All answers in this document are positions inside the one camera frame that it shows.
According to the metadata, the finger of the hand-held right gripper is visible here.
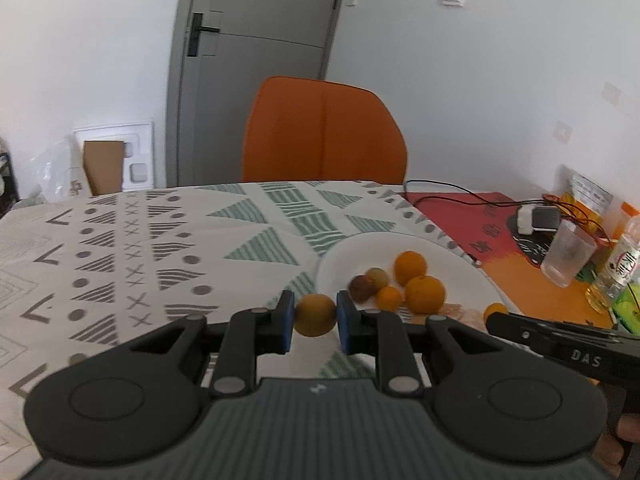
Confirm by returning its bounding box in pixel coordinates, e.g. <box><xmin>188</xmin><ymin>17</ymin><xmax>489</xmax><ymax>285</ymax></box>
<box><xmin>486</xmin><ymin>311</ymin><xmax>567</xmax><ymax>362</ymax></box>

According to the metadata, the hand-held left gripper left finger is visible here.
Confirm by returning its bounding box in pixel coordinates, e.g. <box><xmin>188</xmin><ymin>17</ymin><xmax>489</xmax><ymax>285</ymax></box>
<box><xmin>119</xmin><ymin>290</ymin><xmax>296</xmax><ymax>399</ymax></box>

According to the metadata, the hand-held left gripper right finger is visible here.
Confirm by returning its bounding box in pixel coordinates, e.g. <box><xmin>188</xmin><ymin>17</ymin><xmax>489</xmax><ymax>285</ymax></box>
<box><xmin>336</xmin><ymin>290</ymin><xmax>511</xmax><ymax>397</ymax></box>

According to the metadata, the red round fruit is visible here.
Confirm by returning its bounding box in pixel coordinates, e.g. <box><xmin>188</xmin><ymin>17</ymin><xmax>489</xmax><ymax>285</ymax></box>
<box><xmin>348</xmin><ymin>276</ymin><xmax>376</xmax><ymax>304</ymax></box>

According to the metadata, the white round plate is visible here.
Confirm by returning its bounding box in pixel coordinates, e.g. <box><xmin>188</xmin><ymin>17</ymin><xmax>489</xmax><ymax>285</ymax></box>
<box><xmin>315</xmin><ymin>232</ymin><xmax>511</xmax><ymax>332</ymax></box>

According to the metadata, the large orange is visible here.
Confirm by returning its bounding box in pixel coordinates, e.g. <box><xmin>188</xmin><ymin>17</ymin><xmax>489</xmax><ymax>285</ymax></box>
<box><xmin>404</xmin><ymin>276</ymin><xmax>446</xmax><ymax>315</ymax></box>

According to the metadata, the medium orange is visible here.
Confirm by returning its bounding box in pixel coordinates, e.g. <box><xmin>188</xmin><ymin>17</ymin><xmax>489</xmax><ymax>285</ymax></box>
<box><xmin>394</xmin><ymin>251</ymin><xmax>429</xmax><ymax>286</ymax></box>

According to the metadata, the person's right hand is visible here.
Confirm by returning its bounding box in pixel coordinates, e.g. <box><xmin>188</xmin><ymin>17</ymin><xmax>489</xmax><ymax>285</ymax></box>
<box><xmin>595</xmin><ymin>412</ymin><xmax>640</xmax><ymax>476</ymax></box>

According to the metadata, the green packet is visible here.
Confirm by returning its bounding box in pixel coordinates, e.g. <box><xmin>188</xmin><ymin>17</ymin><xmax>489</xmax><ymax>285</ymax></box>
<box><xmin>612</xmin><ymin>282</ymin><xmax>640</xmax><ymax>334</ymax></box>

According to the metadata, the clear plastic cup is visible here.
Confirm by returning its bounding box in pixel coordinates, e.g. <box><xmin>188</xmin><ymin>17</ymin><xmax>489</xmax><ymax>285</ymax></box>
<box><xmin>541</xmin><ymin>217</ymin><xmax>599</xmax><ymax>289</ymax></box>

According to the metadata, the cooking oil bottle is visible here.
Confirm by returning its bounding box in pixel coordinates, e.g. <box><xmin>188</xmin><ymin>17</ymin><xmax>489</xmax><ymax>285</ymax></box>
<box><xmin>586</xmin><ymin>202</ymin><xmax>640</xmax><ymax>315</ymax></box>

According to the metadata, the white charger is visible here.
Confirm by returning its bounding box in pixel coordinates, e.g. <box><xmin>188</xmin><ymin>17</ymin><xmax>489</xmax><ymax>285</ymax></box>
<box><xmin>516</xmin><ymin>204</ymin><xmax>539</xmax><ymax>235</ymax></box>

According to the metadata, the grey power bank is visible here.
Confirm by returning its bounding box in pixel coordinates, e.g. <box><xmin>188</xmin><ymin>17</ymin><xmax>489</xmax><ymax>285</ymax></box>
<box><xmin>533</xmin><ymin>205</ymin><xmax>561</xmax><ymax>234</ymax></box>

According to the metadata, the red orange table mat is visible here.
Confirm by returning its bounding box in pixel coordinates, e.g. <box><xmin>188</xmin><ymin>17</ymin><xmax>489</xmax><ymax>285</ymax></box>
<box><xmin>410</xmin><ymin>191</ymin><xmax>621</xmax><ymax>332</ymax></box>

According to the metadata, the yellow snack bag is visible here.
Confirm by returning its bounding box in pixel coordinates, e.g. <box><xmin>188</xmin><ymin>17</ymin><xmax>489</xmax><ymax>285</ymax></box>
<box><xmin>557</xmin><ymin>164</ymin><xmax>614</xmax><ymax>222</ymax></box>

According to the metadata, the patterned white tablecloth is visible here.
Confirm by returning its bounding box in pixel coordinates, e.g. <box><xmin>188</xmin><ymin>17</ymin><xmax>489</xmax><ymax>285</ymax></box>
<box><xmin>0</xmin><ymin>180</ymin><xmax>481</xmax><ymax>466</ymax></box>

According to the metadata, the orange chair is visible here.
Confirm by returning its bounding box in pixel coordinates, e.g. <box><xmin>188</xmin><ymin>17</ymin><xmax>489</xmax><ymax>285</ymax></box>
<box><xmin>241</xmin><ymin>76</ymin><xmax>409</xmax><ymax>186</ymax></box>

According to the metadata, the white foam panel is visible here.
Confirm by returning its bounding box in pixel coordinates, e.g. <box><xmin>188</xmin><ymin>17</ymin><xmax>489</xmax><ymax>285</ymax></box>
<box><xmin>72</xmin><ymin>121</ymin><xmax>154</xmax><ymax>191</ymax></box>

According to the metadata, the brown cardboard box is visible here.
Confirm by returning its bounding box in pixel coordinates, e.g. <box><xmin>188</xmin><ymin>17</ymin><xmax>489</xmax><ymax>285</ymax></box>
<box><xmin>82</xmin><ymin>141</ymin><xmax>125</xmax><ymax>196</ymax></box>

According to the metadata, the clear plastic bag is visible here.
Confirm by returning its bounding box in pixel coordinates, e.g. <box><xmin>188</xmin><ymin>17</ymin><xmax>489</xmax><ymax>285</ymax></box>
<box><xmin>25</xmin><ymin>135</ymin><xmax>87</xmax><ymax>202</ymax></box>

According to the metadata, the grey door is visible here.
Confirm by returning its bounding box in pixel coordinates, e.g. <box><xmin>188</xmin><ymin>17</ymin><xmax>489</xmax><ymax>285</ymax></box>
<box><xmin>167</xmin><ymin>0</ymin><xmax>351</xmax><ymax>189</ymax></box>

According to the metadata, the black cable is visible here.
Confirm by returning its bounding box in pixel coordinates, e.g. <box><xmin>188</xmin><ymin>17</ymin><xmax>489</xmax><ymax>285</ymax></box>
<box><xmin>404</xmin><ymin>180</ymin><xmax>523</xmax><ymax>209</ymax></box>

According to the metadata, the black door handle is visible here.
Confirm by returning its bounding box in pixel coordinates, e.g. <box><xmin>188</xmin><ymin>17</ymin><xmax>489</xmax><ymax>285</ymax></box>
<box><xmin>186</xmin><ymin>12</ymin><xmax>221</xmax><ymax>58</ymax></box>

